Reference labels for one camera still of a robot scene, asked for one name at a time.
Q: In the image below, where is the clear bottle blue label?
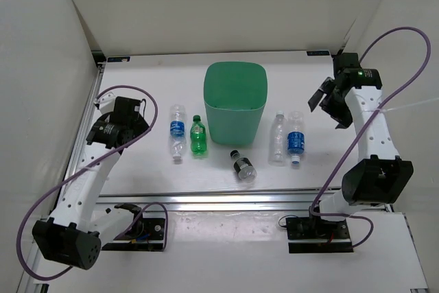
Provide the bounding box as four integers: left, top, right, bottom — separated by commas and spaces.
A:
287, 111, 305, 166
169, 104, 187, 163

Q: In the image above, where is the green plastic soda bottle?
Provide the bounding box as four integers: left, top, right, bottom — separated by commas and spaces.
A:
190, 115, 208, 158

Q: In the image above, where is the clear bottle white cap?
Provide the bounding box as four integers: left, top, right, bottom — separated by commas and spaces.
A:
268, 111, 287, 166

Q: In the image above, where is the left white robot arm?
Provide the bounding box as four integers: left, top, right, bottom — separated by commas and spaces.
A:
32, 95, 149, 270

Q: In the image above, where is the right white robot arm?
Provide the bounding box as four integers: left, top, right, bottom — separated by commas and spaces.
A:
308, 53, 414, 238

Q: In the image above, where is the green plastic bin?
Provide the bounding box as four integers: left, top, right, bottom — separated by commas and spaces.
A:
203, 61, 268, 145

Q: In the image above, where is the right blue corner label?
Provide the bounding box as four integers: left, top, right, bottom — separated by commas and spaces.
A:
306, 50, 331, 56

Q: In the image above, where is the blue corner label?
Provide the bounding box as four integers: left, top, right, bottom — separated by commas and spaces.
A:
306, 50, 331, 56
106, 56, 130, 63

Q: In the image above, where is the left blue corner label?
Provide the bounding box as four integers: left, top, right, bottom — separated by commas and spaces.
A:
106, 56, 130, 63

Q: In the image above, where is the small bottle black cap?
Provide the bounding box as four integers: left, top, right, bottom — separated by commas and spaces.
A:
230, 150, 257, 183

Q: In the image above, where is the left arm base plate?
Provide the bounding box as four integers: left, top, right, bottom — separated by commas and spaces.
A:
102, 217, 167, 252

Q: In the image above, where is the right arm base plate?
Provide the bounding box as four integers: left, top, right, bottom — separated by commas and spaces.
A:
278, 215, 353, 254

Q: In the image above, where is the aluminium table frame rail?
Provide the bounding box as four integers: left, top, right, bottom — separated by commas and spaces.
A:
42, 51, 404, 292

